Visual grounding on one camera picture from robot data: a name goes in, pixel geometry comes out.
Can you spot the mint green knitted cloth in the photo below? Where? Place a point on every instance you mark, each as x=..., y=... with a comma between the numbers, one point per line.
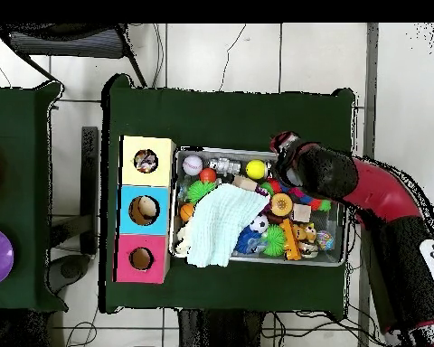
x=220, y=224

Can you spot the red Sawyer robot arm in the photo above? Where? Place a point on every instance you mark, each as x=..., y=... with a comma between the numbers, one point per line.
x=383, y=195

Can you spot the silver mesh bin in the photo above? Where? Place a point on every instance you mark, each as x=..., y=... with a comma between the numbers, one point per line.
x=238, y=152

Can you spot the wooden box with three holes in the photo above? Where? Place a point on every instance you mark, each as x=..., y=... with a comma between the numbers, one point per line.
x=162, y=173

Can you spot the plain yellow ball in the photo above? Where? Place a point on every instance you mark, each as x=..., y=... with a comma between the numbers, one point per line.
x=256, y=169

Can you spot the plain wooden cube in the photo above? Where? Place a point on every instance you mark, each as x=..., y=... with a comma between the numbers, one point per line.
x=301, y=213
x=244, y=181

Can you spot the toy hamburger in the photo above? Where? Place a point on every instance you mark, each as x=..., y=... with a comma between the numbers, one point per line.
x=281, y=204

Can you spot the plain orange ball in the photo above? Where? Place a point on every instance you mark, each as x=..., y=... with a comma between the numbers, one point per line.
x=208, y=175

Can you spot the small white baseball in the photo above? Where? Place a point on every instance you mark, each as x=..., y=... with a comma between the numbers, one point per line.
x=192, y=165

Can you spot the green spiky rubber ball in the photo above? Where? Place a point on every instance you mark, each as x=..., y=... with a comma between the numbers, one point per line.
x=199, y=189

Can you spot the small orange basketball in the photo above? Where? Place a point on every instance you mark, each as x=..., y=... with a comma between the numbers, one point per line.
x=186, y=212

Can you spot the black standing panel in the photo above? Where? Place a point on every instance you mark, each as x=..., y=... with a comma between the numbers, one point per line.
x=89, y=162

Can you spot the black metal chair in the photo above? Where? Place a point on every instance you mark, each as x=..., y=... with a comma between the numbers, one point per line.
x=68, y=43

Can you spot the grey round stand base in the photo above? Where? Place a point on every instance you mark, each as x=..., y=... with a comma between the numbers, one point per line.
x=70, y=269

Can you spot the dark green side table cloth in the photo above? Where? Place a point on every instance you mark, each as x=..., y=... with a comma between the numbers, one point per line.
x=29, y=119

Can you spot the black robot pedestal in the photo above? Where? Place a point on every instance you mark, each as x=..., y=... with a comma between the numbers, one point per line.
x=217, y=332

